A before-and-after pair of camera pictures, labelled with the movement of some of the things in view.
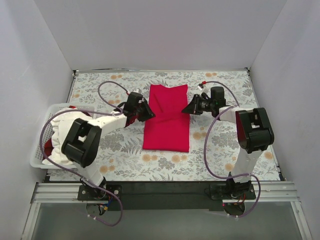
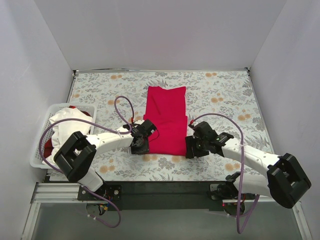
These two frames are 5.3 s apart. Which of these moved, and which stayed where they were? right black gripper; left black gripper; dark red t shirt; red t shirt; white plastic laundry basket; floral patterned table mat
Moved: right black gripper; left black gripper
Stayed: dark red t shirt; floral patterned table mat; white plastic laundry basket; red t shirt
